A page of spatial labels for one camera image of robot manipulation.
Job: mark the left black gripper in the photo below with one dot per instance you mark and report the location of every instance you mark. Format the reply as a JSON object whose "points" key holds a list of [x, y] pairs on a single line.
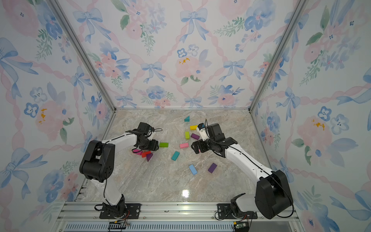
{"points": [[155, 145]]}

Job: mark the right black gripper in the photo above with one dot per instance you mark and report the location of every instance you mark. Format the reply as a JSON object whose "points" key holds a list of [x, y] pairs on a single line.
{"points": [[196, 147]]}

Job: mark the magenta rectangular block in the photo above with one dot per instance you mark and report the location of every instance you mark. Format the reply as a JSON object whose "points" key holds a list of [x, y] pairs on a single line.
{"points": [[138, 152]]}

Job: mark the green rectangular block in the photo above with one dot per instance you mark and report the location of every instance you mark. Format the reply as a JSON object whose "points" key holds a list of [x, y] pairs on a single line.
{"points": [[163, 145]]}

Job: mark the red rectangular block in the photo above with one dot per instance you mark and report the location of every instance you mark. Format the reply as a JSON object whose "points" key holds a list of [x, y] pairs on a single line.
{"points": [[144, 154]]}

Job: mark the teal rectangular block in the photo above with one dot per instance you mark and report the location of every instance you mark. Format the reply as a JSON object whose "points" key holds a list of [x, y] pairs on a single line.
{"points": [[175, 155]]}

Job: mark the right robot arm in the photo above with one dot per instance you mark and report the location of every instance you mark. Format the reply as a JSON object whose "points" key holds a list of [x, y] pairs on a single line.
{"points": [[272, 191]]}

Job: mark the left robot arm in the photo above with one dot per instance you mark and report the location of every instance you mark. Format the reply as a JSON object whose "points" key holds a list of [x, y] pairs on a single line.
{"points": [[98, 165]]}

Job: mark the dark purple small block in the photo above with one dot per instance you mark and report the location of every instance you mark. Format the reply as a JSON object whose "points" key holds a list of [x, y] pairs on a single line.
{"points": [[195, 136]]}

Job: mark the lime green small block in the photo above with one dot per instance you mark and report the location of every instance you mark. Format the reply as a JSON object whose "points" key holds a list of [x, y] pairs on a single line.
{"points": [[187, 135]]}

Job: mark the purple triangular block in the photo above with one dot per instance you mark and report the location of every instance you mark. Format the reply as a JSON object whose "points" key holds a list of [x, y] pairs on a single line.
{"points": [[149, 156]]}

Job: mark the light blue rectangular block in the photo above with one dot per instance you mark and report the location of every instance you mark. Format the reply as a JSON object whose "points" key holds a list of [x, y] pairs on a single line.
{"points": [[193, 169]]}

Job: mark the purple rectangular block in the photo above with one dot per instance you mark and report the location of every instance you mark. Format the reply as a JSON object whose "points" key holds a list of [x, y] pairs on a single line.
{"points": [[212, 168]]}

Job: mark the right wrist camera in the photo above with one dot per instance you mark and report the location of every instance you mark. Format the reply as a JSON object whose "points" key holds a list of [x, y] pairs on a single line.
{"points": [[201, 129]]}

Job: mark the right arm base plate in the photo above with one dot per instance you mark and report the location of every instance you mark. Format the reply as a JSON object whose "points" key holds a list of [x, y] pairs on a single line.
{"points": [[224, 211]]}

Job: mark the left corner aluminium post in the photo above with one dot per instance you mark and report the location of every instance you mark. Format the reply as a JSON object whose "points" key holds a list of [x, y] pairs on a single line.
{"points": [[60, 15]]}

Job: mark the corner aluminium post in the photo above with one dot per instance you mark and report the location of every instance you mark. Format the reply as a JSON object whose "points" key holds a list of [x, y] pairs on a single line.
{"points": [[297, 13], [60, 15]]}

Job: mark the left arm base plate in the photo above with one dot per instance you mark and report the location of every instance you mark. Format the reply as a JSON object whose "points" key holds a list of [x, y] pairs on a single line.
{"points": [[131, 211]]}

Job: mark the aluminium front rail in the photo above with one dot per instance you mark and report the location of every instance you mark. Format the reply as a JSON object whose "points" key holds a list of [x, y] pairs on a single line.
{"points": [[168, 217]]}

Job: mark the right corner aluminium post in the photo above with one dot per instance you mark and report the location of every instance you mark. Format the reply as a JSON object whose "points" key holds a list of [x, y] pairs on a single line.
{"points": [[297, 13]]}

